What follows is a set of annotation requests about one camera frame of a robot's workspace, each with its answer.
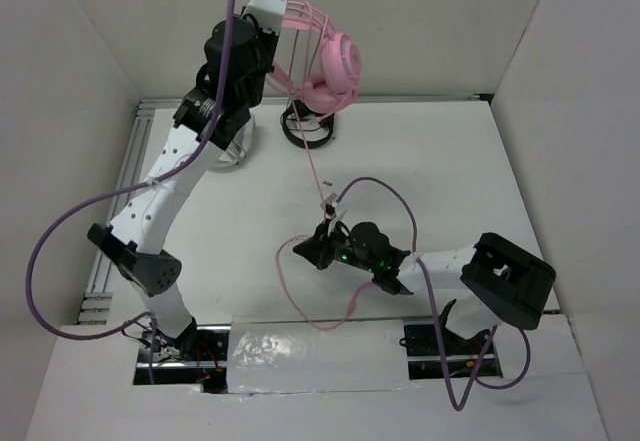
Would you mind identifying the pink headphones with cable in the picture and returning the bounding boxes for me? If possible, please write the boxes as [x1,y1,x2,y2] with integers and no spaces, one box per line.
[264,0,376,332]

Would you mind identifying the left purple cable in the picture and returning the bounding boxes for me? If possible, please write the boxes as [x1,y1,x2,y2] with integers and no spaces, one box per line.
[25,0,254,387]

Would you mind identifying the black headphones with cable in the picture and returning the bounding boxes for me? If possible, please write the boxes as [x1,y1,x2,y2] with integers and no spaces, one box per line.
[280,100,335,150]

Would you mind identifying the left aluminium rail frame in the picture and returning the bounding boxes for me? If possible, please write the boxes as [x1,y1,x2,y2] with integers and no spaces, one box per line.
[76,102,156,325]

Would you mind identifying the white taped cover sheet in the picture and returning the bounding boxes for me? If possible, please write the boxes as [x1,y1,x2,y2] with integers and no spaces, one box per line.
[226,320,409,394]

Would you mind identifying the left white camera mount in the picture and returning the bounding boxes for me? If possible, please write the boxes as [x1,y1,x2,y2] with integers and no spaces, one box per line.
[243,0,288,35]

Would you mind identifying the white grey headphones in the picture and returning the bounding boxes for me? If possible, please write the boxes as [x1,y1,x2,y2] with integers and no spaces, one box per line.
[210,114,256,172]

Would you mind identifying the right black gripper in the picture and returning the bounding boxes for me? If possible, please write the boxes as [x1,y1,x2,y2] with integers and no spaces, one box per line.
[293,217,377,273]

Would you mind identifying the back aluminium rail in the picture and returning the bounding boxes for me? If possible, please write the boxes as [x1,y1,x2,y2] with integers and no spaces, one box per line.
[138,93,495,109]

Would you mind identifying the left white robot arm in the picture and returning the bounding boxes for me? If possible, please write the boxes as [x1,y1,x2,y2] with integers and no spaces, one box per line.
[87,14,278,360]

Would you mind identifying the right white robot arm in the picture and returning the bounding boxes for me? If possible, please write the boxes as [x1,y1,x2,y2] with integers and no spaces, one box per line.
[293,221,557,353]

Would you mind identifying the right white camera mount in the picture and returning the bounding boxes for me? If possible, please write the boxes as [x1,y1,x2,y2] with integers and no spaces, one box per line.
[321,193,348,234]

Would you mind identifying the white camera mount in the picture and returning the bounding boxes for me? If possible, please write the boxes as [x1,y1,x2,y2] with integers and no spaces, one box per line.
[321,193,348,234]
[243,0,288,35]

